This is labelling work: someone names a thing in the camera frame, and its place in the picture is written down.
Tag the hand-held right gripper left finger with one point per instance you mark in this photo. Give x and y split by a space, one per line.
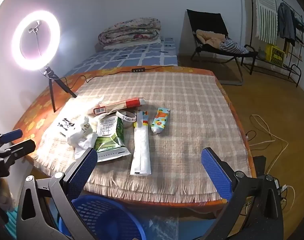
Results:
82 170

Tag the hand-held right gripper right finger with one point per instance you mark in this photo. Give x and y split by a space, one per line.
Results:
214 167

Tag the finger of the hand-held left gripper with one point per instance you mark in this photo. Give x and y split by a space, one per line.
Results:
24 147
11 135

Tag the white plastic bag black print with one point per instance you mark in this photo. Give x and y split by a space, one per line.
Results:
77 135

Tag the green and white milk pouch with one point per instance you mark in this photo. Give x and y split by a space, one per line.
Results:
109 140

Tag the blue plastic basket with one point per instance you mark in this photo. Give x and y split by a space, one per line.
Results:
109 217

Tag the long white packet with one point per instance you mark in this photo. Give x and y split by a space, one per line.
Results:
140 150

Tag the orange print blue tube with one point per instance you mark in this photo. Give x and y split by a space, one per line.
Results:
160 120

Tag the red and white box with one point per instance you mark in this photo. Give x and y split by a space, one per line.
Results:
117 106

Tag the teal cloth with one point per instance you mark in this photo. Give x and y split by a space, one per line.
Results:
13 222

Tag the plaid fringed tablecloth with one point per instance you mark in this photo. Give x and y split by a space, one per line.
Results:
187 110

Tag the black tripod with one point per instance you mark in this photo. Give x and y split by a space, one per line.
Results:
51 85

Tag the white wristband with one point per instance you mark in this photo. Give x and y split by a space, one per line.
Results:
127 117

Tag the clear plastic sheet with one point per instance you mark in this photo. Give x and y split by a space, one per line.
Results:
164 227

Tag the phone holder clamp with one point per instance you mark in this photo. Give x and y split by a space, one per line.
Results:
34 28

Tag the black power strip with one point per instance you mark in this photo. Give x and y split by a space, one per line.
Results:
138 70

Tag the striped cloth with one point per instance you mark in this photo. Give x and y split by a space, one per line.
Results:
232 46

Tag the black clothes rack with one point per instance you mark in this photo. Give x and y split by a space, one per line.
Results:
296 72

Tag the bed with blue checked sheet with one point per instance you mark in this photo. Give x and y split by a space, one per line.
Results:
142 57

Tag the yellow crate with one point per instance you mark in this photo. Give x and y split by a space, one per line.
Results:
274 55

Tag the beige cloth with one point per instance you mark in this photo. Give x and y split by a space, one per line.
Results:
209 37

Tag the white folded blanket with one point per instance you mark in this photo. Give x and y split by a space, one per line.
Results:
132 45

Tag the folded floral quilt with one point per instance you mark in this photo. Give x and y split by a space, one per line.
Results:
129 30

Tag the black folding chair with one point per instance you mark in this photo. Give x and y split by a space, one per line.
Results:
204 20

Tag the blue jacket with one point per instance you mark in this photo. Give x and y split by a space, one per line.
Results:
286 22

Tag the dark teal garment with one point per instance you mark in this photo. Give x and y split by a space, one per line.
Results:
300 23

